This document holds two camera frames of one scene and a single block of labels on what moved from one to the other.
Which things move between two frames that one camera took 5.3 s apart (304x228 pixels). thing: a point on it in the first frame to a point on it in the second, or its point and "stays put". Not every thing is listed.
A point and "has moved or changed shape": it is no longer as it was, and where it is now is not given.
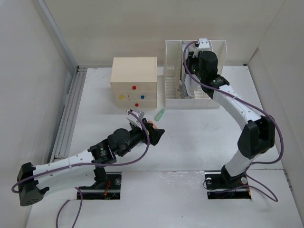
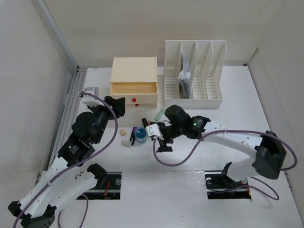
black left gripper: (154, 134) to (118, 105)
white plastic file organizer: (182, 90) stays put
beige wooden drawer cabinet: (134, 81) stays put
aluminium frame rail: (62, 143) stays put
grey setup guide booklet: (189, 84) has moved or changed shape
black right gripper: (190, 59) to (163, 147)
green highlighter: (158, 117) stays put
